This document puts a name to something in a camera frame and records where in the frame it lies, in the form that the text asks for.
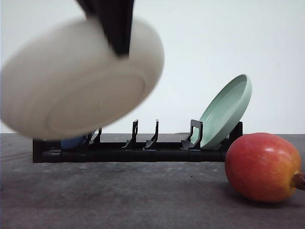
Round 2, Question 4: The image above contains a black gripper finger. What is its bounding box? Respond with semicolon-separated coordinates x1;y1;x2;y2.
76;0;134;57

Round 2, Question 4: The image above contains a white plate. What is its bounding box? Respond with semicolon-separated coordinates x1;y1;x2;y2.
1;18;164;139

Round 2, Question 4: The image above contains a blue plate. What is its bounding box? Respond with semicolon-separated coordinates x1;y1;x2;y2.
61;135;87;149

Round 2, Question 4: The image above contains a green plate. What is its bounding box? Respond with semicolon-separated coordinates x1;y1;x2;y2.
191;74;252;149

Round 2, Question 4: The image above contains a black dish rack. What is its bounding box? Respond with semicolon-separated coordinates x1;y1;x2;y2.
33;119;243;163

